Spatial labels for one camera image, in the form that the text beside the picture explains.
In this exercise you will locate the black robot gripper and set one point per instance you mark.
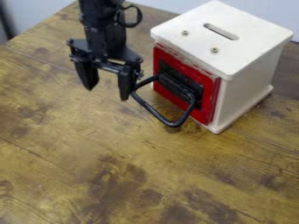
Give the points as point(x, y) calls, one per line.
point(104, 50)

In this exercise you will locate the red wooden drawer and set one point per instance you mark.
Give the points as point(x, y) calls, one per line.
point(172, 64)

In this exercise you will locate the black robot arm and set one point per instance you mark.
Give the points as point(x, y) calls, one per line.
point(101, 12)

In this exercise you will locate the white wooden box cabinet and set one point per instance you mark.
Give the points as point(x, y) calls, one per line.
point(233, 45)

